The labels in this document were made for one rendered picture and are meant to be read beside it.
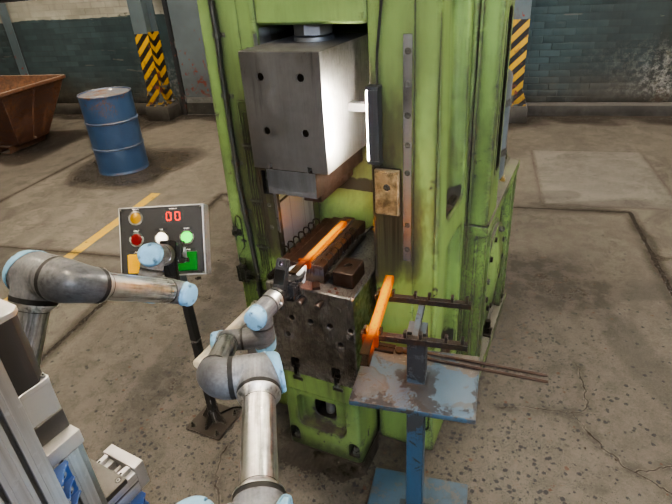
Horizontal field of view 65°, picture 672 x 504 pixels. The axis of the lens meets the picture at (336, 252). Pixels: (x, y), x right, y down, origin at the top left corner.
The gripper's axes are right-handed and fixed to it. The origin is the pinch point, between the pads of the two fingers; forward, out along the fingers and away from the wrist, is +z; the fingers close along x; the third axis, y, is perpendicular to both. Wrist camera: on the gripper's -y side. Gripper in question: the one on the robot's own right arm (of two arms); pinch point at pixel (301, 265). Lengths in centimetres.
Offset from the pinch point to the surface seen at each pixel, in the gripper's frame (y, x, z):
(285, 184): -31.2, -4.9, 2.7
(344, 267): 2.0, 14.6, 6.8
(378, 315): -3.6, 40.7, -24.7
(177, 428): 100, -73, -17
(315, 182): -33.3, 7.4, 2.7
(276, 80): -67, -4, 3
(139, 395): 100, -108, -6
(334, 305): 13.0, 14.3, -3.3
